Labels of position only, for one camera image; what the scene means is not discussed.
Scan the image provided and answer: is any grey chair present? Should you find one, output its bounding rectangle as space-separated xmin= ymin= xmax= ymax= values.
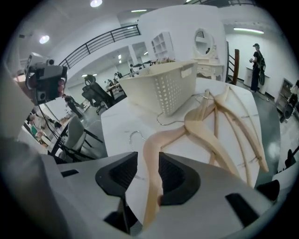
xmin=57 ymin=115 xmax=104 ymax=162

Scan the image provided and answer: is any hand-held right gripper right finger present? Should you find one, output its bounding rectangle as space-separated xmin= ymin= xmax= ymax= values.
xmin=149 ymin=151 xmax=275 ymax=239

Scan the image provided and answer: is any person's left hand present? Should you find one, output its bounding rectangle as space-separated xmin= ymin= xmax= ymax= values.
xmin=57 ymin=78 xmax=68 ymax=98

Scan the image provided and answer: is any grey metal cabinet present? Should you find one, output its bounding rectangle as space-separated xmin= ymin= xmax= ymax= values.
xmin=275 ymin=78 xmax=292 ymax=112

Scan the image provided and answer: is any cream plastic basket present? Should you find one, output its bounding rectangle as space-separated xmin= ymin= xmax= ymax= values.
xmin=118 ymin=59 xmax=199 ymax=117

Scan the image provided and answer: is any white bookshelf cabinet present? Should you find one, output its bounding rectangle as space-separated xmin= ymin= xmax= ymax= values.
xmin=151 ymin=31 xmax=175 ymax=60

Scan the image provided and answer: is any brown wooden post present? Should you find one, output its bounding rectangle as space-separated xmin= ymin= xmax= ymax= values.
xmin=233 ymin=49 xmax=241 ymax=86

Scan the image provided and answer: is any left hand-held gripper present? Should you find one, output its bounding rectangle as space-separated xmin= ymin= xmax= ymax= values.
xmin=24 ymin=52 xmax=69 ymax=105

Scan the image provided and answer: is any black office chair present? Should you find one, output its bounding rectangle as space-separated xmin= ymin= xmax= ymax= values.
xmin=81 ymin=74 xmax=115 ymax=115

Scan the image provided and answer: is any black mezzanine railing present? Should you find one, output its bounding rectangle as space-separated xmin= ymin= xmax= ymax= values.
xmin=58 ymin=24 xmax=142 ymax=70

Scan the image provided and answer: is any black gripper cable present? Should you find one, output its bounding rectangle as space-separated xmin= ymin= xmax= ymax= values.
xmin=37 ymin=102 xmax=65 ymax=154

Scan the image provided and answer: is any black stair railing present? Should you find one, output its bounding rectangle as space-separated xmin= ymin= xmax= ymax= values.
xmin=227 ymin=53 xmax=235 ymax=85

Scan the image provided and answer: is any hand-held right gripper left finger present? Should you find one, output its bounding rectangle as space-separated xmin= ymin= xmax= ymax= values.
xmin=46 ymin=151 xmax=139 ymax=235

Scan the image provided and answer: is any black wheeled chair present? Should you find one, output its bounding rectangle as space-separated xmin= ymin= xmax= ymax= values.
xmin=279 ymin=93 xmax=299 ymax=124

